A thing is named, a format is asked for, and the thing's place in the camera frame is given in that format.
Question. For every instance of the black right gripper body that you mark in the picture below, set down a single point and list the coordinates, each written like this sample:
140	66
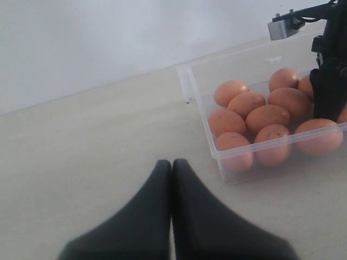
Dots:
331	45

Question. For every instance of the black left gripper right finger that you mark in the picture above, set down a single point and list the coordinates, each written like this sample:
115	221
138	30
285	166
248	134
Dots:
204	228

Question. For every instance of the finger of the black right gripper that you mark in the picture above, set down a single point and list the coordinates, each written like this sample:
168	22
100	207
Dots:
329	90

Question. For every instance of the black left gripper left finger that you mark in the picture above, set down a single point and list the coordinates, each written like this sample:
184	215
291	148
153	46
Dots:
140	230

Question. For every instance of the brown egg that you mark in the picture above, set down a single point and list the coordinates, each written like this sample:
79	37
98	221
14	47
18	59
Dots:
246	102
284	78
305	87
266	115
225	92
238	158
224	120
293	100
275	148
321	136

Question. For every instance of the clear plastic bin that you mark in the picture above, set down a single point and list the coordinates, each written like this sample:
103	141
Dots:
255	66

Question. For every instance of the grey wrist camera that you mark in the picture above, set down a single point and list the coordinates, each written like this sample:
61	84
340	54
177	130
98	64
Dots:
287	25

